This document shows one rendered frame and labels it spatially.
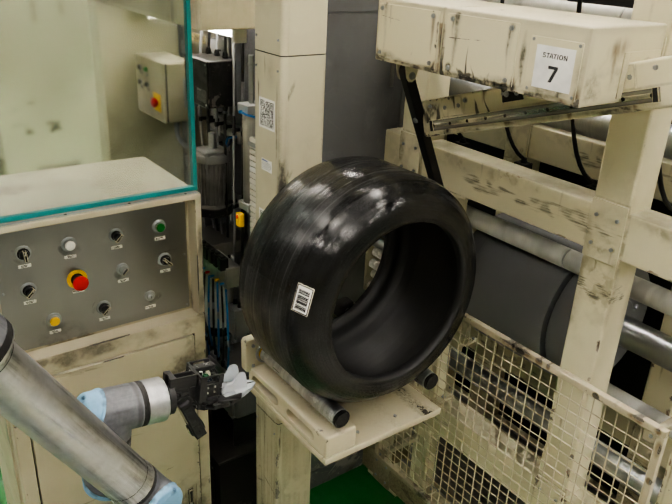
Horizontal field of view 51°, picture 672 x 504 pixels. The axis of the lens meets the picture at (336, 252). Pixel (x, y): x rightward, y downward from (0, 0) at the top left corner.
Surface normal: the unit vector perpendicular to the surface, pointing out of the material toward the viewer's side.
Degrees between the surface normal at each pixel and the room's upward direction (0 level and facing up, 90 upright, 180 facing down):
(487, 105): 90
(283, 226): 51
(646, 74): 90
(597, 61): 90
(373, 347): 21
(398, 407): 0
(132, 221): 90
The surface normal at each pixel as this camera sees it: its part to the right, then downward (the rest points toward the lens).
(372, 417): 0.04, -0.91
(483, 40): -0.81, 0.21
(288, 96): 0.58, 0.35
